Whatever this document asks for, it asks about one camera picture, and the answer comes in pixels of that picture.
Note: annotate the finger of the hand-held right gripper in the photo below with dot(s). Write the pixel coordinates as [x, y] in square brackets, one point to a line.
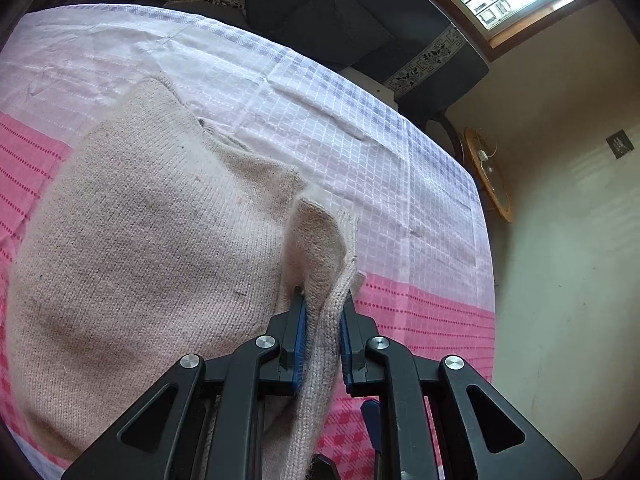
[371, 417]

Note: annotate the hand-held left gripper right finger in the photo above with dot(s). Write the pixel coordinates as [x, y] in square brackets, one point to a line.
[345, 350]

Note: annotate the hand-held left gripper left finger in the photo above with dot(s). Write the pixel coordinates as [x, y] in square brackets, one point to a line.
[300, 345]

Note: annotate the beige knit sweater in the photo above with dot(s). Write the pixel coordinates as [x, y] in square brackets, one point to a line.
[150, 240]

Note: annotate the pink and white checked blanket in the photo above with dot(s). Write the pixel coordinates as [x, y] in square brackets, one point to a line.
[350, 150]

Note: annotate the round wooden table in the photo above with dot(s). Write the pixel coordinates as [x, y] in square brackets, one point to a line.
[496, 195]

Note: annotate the dark sofa with patterned trim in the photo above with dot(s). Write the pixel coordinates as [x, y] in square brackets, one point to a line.
[320, 10]

